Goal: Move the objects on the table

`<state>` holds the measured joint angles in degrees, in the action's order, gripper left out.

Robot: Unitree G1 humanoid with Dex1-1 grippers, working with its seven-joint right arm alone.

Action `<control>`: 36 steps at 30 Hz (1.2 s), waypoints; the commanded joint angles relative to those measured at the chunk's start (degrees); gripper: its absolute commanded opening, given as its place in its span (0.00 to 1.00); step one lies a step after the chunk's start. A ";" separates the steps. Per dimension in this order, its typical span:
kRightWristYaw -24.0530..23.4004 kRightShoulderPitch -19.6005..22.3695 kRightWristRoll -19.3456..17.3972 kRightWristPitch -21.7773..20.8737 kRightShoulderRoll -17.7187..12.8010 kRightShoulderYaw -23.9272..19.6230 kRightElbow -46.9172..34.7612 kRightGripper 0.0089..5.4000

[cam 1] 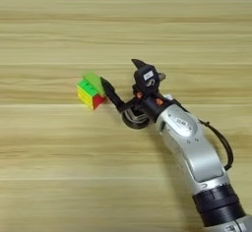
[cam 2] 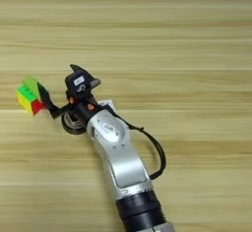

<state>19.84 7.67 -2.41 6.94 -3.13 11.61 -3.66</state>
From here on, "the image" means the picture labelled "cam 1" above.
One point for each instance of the multicolour puzzle cube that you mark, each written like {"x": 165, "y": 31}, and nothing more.
{"x": 88, "y": 95}

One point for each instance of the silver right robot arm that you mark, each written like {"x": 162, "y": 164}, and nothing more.
{"x": 190, "y": 144}

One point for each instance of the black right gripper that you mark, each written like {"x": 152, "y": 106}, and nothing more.
{"x": 151, "y": 106}

